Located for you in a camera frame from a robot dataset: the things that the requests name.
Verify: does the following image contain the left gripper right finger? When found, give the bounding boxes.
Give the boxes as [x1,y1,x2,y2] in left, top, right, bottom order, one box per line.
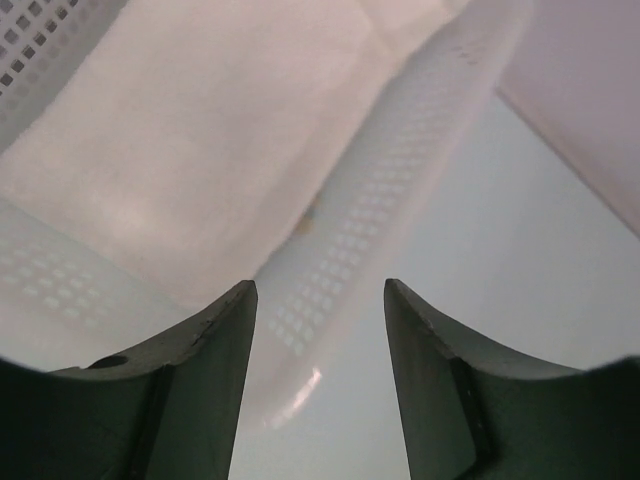
[384,279,639,479]

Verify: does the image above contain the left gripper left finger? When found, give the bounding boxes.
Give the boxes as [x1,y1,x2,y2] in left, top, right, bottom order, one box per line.
[1,281,258,479]

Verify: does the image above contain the white towel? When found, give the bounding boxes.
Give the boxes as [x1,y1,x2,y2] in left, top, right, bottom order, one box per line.
[1,1,464,308]

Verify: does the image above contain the left white plastic basket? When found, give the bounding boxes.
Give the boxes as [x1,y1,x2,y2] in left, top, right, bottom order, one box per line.
[0,0,531,431]

